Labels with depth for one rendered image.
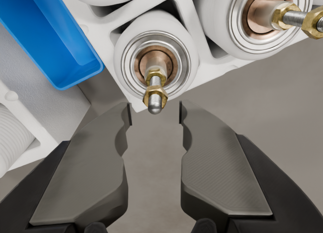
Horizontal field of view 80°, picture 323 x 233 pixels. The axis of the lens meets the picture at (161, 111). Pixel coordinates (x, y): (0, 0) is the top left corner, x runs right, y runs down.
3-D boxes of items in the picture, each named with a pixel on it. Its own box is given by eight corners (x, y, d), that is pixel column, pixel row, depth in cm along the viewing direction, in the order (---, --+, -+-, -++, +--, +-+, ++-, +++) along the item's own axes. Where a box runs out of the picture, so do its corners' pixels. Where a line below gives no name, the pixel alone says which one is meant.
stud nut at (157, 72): (165, 67, 18) (165, 70, 17) (167, 84, 19) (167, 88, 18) (143, 70, 18) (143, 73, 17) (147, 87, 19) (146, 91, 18)
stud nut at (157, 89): (166, 83, 15) (167, 88, 14) (168, 103, 16) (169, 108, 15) (141, 87, 15) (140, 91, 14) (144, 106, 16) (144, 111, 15)
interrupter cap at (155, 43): (176, 16, 19) (177, 17, 18) (198, 83, 22) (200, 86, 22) (108, 46, 20) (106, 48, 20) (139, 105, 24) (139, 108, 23)
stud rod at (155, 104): (160, 66, 19) (161, 102, 13) (161, 76, 20) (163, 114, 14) (150, 67, 20) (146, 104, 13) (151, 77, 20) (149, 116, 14)
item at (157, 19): (171, -2, 33) (183, 0, 18) (188, 50, 38) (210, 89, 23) (121, 21, 35) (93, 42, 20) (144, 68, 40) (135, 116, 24)
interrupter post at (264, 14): (282, 9, 19) (304, 12, 16) (263, 31, 20) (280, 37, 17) (266, -7, 18) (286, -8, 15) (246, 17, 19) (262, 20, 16)
